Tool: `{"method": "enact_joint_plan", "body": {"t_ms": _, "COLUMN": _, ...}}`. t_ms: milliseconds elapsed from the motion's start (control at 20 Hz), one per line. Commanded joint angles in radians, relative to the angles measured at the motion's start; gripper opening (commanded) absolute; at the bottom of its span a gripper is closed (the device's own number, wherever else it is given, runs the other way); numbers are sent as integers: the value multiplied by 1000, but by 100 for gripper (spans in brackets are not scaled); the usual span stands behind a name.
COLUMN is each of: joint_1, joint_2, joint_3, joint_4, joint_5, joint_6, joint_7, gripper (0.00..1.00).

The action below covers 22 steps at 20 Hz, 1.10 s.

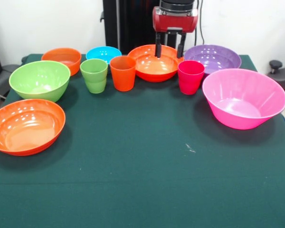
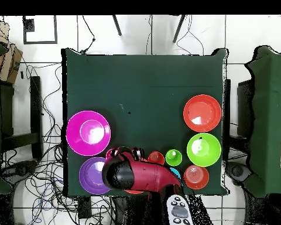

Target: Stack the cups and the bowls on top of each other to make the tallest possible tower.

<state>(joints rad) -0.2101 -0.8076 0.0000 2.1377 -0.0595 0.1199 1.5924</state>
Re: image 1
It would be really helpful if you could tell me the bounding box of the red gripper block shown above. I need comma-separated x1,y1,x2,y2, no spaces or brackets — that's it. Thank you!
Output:
152,7,199,59

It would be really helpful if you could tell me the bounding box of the wide orange bowl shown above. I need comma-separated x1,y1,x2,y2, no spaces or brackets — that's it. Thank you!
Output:
0,99,66,157
127,44,179,83

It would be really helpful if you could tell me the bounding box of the orange cup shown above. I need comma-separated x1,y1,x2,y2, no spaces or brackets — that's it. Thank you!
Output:
109,56,137,92

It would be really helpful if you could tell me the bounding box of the green cup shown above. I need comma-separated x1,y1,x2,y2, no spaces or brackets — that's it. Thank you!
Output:
80,58,108,94

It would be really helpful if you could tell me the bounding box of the crimson red cup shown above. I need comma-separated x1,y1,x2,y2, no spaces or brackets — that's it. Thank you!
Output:
177,60,205,95

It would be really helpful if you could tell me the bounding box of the purple bowl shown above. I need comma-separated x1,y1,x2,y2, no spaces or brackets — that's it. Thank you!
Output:
184,44,242,76

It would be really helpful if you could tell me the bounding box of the small blue bowl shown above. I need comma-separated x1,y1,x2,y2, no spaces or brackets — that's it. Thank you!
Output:
85,46,122,65

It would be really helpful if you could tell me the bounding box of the large pink bowl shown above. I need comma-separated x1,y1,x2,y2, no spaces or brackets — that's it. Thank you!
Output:
202,68,285,130

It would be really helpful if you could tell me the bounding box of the small deep orange bowl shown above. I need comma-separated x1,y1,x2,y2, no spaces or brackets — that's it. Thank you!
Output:
41,47,82,76

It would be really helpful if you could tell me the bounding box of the black round knob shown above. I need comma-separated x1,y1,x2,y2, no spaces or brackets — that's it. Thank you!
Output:
269,60,283,74

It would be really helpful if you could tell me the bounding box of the dark green tablecloth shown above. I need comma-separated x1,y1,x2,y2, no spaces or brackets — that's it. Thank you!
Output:
0,53,285,228

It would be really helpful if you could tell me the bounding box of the green bowl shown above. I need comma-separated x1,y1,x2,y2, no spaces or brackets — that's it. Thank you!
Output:
9,60,71,103

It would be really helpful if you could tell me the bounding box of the black hanging cable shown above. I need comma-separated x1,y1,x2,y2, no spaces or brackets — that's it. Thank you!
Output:
194,0,206,49

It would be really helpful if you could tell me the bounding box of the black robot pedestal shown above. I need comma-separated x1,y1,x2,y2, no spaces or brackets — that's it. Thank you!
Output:
100,0,181,55

